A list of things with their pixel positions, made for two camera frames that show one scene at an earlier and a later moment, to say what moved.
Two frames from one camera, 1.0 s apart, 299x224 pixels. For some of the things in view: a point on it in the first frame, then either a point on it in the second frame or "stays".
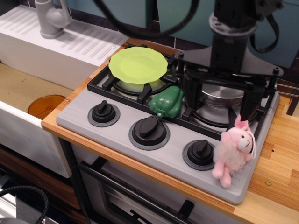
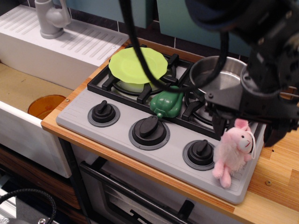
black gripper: (240, 64) -> (258, 97)
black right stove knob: (198, 155) stays
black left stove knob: (103, 115) stays
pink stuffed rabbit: (237, 147) stays
